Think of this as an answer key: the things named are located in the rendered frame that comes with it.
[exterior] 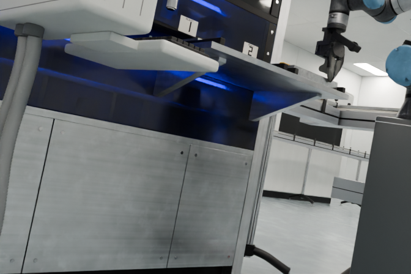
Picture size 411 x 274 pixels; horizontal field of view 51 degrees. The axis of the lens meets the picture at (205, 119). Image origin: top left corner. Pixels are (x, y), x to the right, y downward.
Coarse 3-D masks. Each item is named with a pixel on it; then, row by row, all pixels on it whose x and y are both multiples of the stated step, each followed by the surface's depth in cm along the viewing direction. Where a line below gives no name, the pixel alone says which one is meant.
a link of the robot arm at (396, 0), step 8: (392, 0) 159; (400, 0) 157; (408, 0) 155; (384, 8) 159; (392, 8) 159; (400, 8) 158; (408, 8) 157; (376, 16) 161; (384, 16) 162; (392, 16) 162
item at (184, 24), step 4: (180, 16) 164; (180, 20) 164; (184, 20) 165; (188, 20) 166; (192, 20) 167; (180, 24) 164; (184, 24) 165; (188, 24) 166; (192, 24) 167; (196, 24) 169; (180, 28) 164; (184, 28) 165; (188, 28) 166; (192, 28) 168; (196, 28) 169; (184, 32) 165; (188, 32) 167; (192, 32) 168
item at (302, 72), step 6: (288, 66) 152; (294, 66) 150; (300, 72) 152; (306, 72) 154; (312, 72) 156; (312, 78) 156; (318, 78) 158; (324, 78) 160; (324, 84) 161; (330, 84) 163; (336, 84) 165
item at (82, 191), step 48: (48, 144) 137; (96, 144) 147; (144, 144) 158; (192, 144) 172; (48, 192) 138; (96, 192) 148; (144, 192) 160; (192, 192) 174; (240, 192) 190; (0, 240) 130; (48, 240) 139; (96, 240) 149; (144, 240) 161; (192, 240) 176
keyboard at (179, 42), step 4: (164, 36) 106; (168, 36) 105; (172, 36) 104; (168, 40) 103; (172, 40) 103; (176, 40) 105; (180, 40) 106; (176, 44) 104; (180, 44) 105; (184, 44) 107; (188, 44) 109; (192, 44) 109; (188, 48) 107; (192, 48) 108; (196, 48) 110; (200, 48) 111; (196, 52) 109; (200, 52) 110; (208, 56) 112
